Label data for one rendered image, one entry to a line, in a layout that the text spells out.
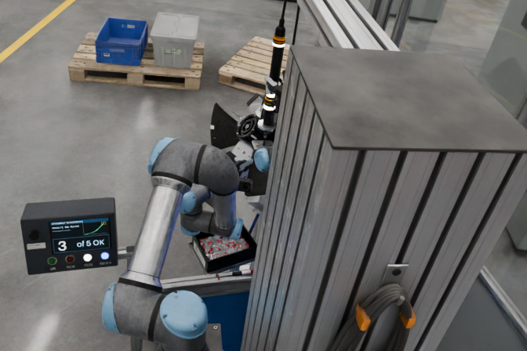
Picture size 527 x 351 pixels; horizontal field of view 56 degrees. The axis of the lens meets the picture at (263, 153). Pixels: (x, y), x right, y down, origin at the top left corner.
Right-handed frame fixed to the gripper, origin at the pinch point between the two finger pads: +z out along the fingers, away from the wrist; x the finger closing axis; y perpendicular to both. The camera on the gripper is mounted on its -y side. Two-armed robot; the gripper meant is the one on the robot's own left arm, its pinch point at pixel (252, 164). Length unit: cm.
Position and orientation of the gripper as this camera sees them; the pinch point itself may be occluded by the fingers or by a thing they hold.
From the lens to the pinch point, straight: 186.9
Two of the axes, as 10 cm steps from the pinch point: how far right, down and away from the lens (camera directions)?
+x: -0.4, 8.5, 5.3
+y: -7.8, -3.6, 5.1
